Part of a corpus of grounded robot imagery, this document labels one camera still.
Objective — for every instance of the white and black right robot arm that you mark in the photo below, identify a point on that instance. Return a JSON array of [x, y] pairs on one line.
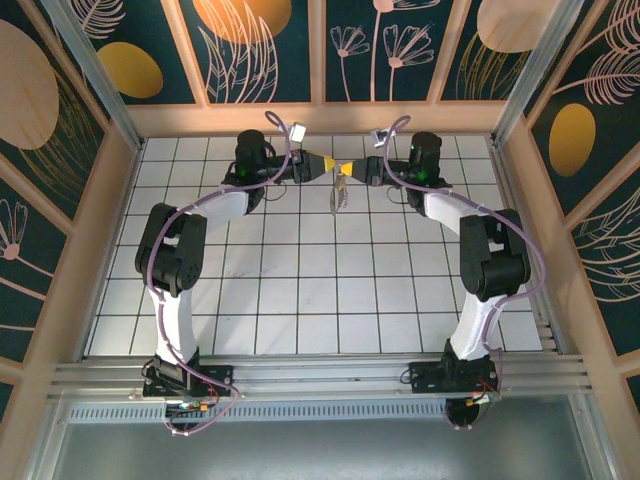
[[475, 325]]

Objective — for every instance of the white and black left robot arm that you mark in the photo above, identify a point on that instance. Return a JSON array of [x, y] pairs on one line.
[[175, 320]]

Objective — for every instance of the grey metal shelf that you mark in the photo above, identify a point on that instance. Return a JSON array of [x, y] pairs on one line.
[[320, 450]]

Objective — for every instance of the aluminium side rail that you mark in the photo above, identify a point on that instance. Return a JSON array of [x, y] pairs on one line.
[[501, 170]]

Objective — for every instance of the aluminium frame post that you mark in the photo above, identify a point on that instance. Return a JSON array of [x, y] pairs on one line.
[[525, 85], [105, 85]]

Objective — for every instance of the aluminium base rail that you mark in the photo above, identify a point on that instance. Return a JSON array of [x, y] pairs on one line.
[[320, 372]]

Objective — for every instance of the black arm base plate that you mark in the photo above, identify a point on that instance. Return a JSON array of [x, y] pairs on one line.
[[217, 380], [425, 380]]

